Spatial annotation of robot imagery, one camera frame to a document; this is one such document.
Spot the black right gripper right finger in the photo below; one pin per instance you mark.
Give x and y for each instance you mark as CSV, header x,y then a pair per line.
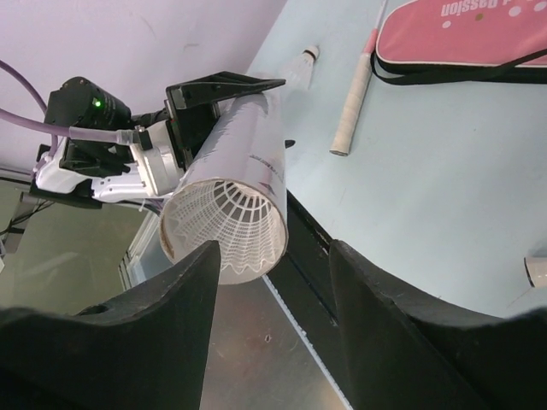
x,y
406,349

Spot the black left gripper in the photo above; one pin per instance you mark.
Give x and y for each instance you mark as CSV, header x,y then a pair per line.
x,y
194,111

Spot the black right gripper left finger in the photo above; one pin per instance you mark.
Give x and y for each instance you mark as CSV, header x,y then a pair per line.
x,y
146,348

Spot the white shuttlecock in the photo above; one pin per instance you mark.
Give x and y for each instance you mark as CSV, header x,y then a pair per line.
x,y
299,71
247,226

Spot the white shuttlecock tube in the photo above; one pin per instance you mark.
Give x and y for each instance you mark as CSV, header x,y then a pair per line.
x,y
246,146

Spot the clear tube lid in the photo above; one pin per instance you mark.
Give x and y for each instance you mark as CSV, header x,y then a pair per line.
x,y
536,271

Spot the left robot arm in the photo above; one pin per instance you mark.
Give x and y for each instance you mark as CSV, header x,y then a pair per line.
x,y
131,158

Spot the pink racket bag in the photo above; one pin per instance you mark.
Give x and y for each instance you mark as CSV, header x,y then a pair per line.
x,y
428,42

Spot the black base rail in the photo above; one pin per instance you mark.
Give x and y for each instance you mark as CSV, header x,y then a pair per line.
x,y
302,284

